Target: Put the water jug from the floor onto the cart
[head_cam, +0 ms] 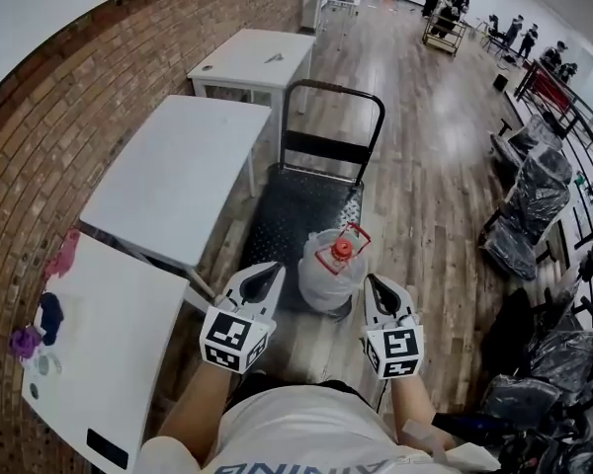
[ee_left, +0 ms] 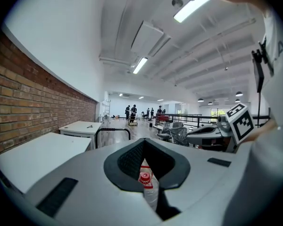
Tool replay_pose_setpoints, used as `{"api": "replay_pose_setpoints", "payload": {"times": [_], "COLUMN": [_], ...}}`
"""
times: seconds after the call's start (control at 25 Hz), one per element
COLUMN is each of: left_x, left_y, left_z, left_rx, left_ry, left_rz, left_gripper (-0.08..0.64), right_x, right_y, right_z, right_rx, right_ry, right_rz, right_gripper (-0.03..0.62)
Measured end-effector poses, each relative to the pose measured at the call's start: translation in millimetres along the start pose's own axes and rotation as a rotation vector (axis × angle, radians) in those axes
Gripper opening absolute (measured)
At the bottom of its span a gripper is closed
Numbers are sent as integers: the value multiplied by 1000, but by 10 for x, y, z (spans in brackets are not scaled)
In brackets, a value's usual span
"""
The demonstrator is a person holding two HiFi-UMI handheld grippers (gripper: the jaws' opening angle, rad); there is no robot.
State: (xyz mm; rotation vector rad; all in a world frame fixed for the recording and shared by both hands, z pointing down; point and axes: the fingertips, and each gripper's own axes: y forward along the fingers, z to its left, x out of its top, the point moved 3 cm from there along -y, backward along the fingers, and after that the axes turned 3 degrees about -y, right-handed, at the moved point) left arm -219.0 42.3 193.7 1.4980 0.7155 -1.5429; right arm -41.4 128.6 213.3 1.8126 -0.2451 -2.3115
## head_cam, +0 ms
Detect dark blue cloth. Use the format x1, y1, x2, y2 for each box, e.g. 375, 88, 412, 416
38, 291, 65, 348

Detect clear water jug red cap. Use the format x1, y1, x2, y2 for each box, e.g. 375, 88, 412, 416
296, 222, 372, 318

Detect clear round container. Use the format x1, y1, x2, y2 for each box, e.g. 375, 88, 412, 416
32, 353, 63, 377

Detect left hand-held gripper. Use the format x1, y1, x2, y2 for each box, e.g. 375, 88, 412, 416
200, 261, 288, 377

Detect black screen device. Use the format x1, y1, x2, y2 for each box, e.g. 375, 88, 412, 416
432, 411, 521, 439

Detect person's black shorts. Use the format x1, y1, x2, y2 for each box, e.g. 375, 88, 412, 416
226, 370, 373, 405

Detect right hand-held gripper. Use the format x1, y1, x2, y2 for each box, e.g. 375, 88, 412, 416
364, 274, 426, 380

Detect plastic-wrapped black office chair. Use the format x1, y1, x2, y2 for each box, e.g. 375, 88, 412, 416
478, 372, 564, 433
526, 328, 593, 394
481, 145, 574, 280
488, 114, 564, 168

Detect person's white shirt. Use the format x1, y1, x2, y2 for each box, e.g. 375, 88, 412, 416
137, 385, 500, 474

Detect wooden trolley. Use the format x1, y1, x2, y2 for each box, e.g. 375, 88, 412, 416
422, 15, 468, 57

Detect red panel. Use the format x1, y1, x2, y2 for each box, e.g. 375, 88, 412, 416
528, 66, 574, 111

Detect person's right forearm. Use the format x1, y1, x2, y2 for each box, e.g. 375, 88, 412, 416
388, 373, 459, 451

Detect black platform trolley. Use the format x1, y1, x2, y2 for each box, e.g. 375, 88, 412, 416
239, 79, 386, 315

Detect person's left forearm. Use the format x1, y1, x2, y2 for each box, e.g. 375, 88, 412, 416
155, 360, 241, 456

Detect purple cloth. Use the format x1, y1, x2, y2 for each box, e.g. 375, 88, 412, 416
8, 326, 43, 363

